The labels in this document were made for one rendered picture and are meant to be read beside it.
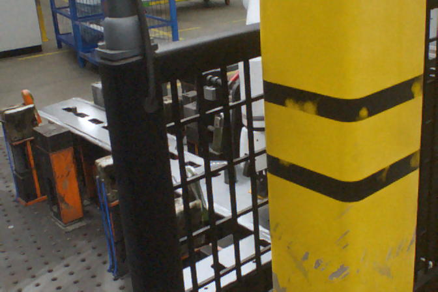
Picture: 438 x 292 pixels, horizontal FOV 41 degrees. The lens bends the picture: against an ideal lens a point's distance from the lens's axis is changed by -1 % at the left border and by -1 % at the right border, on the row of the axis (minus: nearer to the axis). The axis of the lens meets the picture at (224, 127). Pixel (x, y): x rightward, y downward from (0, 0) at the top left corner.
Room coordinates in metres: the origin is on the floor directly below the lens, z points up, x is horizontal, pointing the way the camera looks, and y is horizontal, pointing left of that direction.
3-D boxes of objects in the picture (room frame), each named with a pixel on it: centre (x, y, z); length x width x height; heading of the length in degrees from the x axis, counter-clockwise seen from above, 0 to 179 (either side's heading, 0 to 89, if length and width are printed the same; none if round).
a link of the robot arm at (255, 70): (1.26, -0.09, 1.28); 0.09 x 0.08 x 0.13; 77
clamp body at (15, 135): (1.96, 0.72, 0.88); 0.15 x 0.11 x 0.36; 128
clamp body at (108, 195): (1.46, 0.31, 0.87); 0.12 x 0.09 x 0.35; 128
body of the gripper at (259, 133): (1.26, -0.08, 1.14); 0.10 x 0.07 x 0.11; 128
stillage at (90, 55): (6.68, 1.06, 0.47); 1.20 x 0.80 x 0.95; 29
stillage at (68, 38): (7.94, 1.66, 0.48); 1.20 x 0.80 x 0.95; 26
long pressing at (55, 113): (1.63, 0.23, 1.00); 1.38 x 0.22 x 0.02; 38
